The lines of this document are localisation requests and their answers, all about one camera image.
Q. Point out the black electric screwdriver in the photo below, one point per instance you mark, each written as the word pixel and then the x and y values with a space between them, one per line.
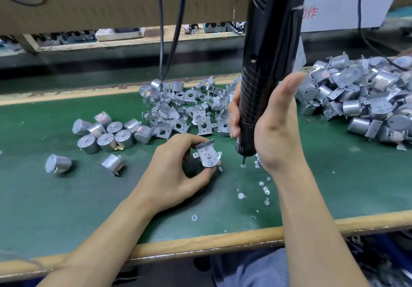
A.
pixel 270 39

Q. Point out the pile of silver motors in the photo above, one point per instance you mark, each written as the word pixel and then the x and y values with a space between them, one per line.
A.
pixel 106 135

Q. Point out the dark blue crate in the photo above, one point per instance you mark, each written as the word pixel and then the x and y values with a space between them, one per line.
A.
pixel 392 258

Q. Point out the grey blue trousers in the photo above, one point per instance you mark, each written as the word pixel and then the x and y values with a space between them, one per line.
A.
pixel 251 267

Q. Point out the pile of metal brackets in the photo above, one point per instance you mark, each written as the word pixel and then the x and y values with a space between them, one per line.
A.
pixel 186 100

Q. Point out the green bench mat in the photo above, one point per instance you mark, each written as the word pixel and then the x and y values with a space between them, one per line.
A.
pixel 360 180

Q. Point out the person's right hand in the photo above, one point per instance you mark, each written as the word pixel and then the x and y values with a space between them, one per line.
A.
pixel 277 132

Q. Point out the scatter of small silver screws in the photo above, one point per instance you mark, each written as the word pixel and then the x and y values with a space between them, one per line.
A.
pixel 264 190

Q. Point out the pile of assembled motors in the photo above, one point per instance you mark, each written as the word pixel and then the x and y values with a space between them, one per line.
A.
pixel 360 93

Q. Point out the person's left hand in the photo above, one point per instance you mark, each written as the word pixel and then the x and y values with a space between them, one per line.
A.
pixel 167 180

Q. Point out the person's left forearm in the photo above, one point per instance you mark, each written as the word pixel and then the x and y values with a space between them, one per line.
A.
pixel 96 245

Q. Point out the silver metal bracket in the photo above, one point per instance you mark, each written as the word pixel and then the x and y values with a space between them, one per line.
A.
pixel 205 148

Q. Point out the person's right forearm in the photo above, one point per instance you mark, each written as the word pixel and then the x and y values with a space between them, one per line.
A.
pixel 322 232

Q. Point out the brown back panel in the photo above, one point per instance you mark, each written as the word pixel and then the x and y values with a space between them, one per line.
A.
pixel 116 3

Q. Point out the white paper sign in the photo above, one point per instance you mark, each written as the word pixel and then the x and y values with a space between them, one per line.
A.
pixel 354 0

